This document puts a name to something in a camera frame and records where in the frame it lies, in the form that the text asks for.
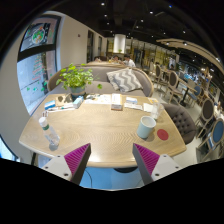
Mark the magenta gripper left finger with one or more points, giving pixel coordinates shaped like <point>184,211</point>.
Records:
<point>77,161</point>

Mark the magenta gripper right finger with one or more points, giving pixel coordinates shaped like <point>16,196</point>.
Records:
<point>146,162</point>

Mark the clear plastic water bottle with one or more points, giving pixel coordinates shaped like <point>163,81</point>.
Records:
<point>49,132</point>

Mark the red round coaster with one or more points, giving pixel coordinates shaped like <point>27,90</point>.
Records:
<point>162,134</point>

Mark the light blue paper cup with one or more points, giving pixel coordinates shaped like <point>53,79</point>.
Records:
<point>146,126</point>

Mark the clear drinking glass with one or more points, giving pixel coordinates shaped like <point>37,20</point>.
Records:
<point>157,110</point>

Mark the dark tufted grey chair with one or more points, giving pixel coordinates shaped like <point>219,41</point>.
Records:
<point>182,120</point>

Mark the blue small box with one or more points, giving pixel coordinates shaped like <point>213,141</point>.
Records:
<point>78,101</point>

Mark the blue white tissue pack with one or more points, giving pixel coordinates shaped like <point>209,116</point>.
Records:
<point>49,105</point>

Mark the white paper menu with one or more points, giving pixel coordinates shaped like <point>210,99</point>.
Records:
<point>98,99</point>

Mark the small card stand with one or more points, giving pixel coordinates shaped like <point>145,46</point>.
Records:
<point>116,102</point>

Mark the wooden chair blue seat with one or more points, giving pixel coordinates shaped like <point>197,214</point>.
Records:
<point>210,143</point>

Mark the grey upholstered sofa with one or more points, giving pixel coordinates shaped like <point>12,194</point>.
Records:
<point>101,83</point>

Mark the green potted plant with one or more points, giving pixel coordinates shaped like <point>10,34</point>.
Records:
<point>75,78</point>

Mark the grey chevron cushion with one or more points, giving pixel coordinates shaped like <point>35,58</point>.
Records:
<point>124,80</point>

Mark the wooden oval back chair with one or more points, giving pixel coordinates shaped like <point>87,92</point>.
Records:
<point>206,115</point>

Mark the person in white shirt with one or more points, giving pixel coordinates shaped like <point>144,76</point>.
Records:
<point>128,61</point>

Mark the white round pillar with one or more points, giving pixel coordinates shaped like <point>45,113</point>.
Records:
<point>119,43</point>

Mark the window poster with food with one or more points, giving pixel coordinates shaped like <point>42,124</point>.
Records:
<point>42,31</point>

